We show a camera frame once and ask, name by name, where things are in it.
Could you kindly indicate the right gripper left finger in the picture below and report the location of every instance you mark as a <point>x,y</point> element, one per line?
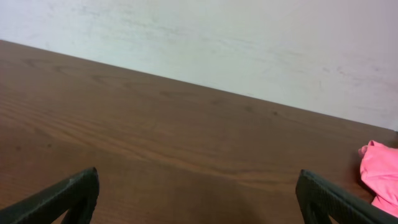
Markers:
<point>74,197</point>

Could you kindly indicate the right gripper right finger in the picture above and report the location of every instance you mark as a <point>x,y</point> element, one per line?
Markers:
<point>320,202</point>

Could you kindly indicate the pink garment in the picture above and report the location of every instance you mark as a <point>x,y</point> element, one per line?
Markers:
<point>378,170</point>

